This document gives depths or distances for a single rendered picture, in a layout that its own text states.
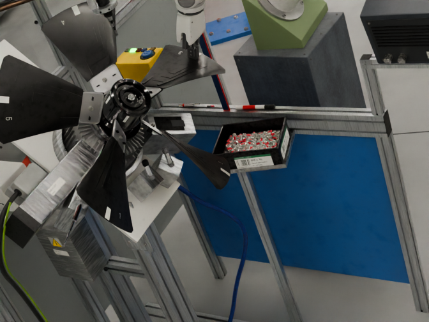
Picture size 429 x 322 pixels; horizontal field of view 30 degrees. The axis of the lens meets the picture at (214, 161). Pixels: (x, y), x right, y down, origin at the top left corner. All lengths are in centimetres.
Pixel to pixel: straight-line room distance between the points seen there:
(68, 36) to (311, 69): 85
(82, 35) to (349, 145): 90
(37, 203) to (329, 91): 118
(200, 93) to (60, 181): 173
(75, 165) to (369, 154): 93
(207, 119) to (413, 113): 147
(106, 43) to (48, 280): 113
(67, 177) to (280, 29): 96
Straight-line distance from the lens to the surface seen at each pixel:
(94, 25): 234
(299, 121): 256
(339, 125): 251
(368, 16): 219
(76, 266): 260
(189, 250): 355
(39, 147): 235
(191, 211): 312
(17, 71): 213
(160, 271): 258
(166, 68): 239
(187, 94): 372
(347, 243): 289
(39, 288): 308
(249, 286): 327
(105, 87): 226
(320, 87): 279
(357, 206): 274
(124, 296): 283
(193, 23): 232
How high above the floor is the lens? 221
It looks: 33 degrees down
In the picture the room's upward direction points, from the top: 21 degrees counter-clockwise
